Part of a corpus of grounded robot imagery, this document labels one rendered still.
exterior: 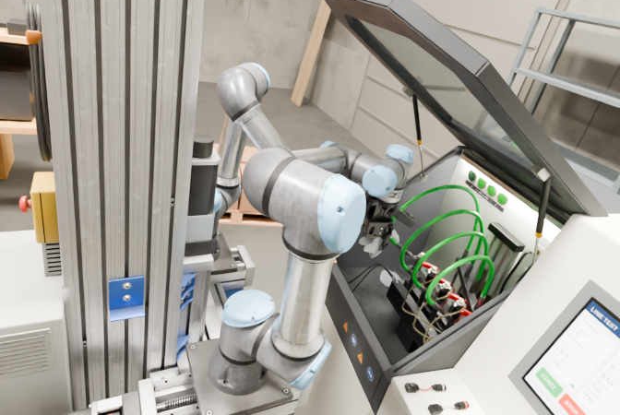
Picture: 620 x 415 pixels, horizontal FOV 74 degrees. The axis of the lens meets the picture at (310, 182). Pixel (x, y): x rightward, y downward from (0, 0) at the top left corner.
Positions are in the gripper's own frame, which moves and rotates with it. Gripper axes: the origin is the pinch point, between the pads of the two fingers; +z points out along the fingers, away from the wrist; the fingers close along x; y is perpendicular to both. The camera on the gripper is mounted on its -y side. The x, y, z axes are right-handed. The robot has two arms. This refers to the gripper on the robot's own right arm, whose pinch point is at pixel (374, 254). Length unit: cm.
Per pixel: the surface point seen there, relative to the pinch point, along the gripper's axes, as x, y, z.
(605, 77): -144, -256, -47
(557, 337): 40, -32, -4
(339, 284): -19.6, -3.2, 30.0
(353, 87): -472, -210, 62
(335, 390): 0, -3, 65
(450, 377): 26.3, -21.7, 26.9
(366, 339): 6.8, -3.0, 30.1
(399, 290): -11.5, -24.7, 26.9
